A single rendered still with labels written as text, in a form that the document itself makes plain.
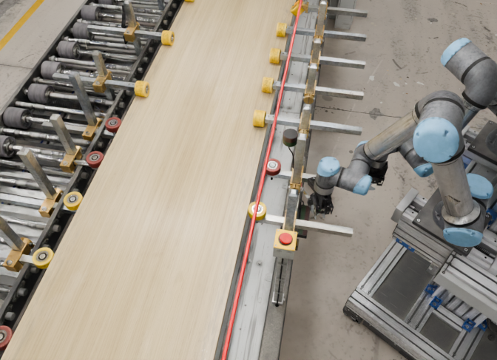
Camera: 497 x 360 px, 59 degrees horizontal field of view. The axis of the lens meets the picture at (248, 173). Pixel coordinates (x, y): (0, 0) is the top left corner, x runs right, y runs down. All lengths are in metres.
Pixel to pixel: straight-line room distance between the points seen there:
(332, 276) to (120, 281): 1.41
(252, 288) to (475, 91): 1.19
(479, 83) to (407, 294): 1.31
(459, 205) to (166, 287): 1.07
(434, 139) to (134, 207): 1.24
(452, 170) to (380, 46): 3.05
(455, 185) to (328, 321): 1.43
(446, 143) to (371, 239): 1.72
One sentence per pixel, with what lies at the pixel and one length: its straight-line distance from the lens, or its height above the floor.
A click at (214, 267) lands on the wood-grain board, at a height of 0.90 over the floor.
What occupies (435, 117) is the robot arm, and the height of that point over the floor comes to 1.63.
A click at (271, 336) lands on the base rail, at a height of 0.70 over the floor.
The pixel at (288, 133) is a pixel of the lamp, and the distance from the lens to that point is 1.78.
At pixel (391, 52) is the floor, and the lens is 4.31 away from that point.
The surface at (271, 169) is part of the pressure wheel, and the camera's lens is 1.99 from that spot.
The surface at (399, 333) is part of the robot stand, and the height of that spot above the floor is 0.23.
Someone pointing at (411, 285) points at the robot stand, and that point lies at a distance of 2.61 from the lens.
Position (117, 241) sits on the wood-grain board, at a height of 0.90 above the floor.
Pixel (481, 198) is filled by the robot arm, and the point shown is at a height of 1.26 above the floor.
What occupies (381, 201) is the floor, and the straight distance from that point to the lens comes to 3.11.
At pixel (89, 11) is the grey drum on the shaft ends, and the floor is 0.84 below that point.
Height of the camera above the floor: 2.48
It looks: 53 degrees down
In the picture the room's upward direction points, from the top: 1 degrees counter-clockwise
